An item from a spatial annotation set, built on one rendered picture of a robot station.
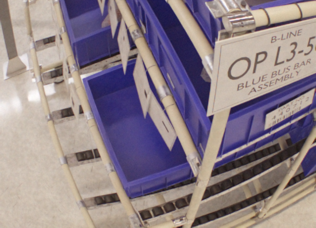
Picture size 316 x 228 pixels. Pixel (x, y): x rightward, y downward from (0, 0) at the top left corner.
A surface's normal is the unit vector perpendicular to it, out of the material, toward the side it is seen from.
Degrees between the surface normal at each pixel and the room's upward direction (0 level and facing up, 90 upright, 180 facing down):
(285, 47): 90
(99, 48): 90
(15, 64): 90
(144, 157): 3
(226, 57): 90
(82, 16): 3
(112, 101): 3
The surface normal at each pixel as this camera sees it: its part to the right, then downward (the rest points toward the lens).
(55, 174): 0.03, -0.50
